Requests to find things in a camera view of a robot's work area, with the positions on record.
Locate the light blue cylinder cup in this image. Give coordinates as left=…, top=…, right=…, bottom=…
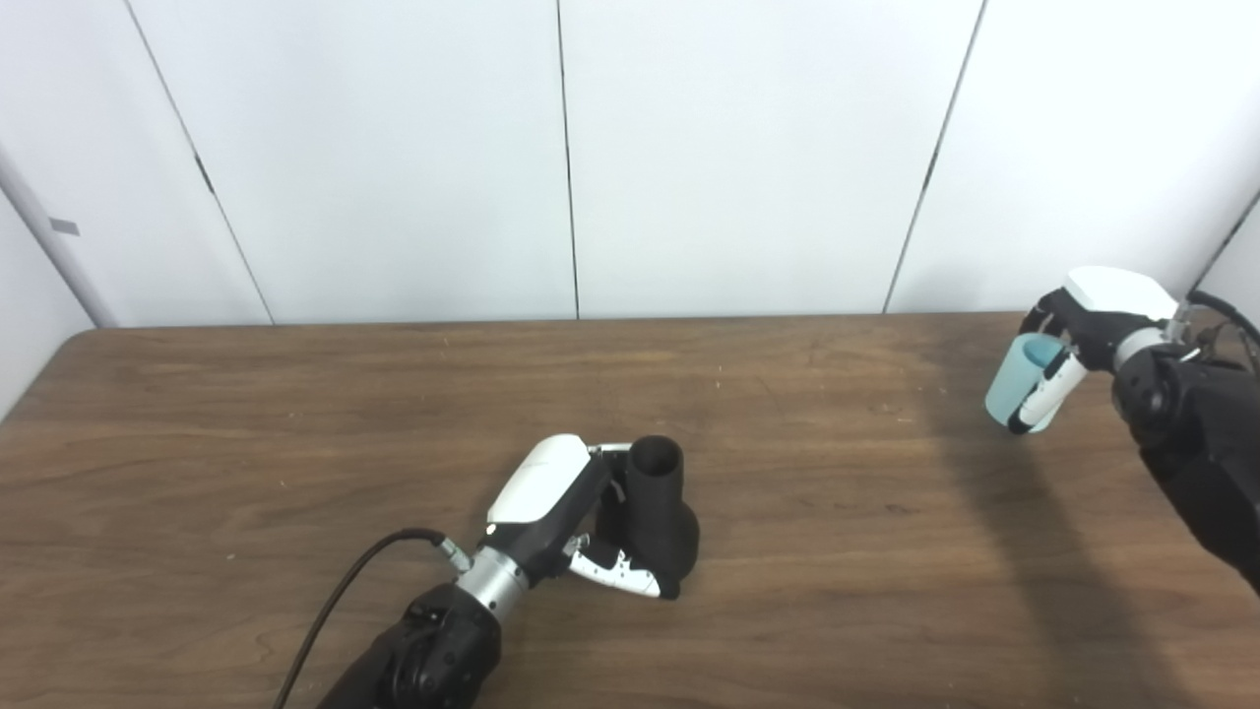
left=985, top=333, right=1074, bottom=434

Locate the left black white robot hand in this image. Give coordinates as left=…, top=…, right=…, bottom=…
left=480, top=433, right=682, bottom=602

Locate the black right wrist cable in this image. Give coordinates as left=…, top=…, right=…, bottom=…
left=1169, top=289, right=1260, bottom=373

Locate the white wall corner trim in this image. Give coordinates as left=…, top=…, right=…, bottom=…
left=0, top=143, right=125, bottom=330

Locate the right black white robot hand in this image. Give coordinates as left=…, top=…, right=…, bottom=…
left=1006, top=266, right=1184, bottom=436

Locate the black funnel-shaped nozzle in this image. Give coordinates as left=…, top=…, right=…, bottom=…
left=596, top=435, right=702, bottom=600

